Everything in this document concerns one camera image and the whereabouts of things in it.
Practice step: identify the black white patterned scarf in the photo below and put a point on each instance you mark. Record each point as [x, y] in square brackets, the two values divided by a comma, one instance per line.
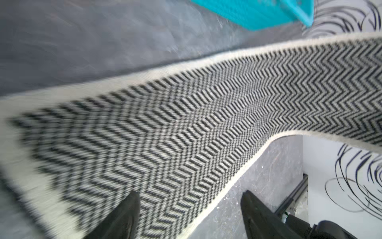
[181, 135]

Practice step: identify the teal plastic basket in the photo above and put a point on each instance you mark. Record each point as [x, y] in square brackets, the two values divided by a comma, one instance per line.
[257, 15]

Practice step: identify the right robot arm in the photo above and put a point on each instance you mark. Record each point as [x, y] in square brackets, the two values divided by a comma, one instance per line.
[322, 230]

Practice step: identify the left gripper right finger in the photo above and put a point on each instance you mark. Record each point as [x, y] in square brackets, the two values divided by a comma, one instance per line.
[260, 222]

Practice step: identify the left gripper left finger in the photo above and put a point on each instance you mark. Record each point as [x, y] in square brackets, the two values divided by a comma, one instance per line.
[122, 222]

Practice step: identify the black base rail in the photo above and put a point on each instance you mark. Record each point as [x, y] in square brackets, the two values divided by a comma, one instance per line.
[289, 204]

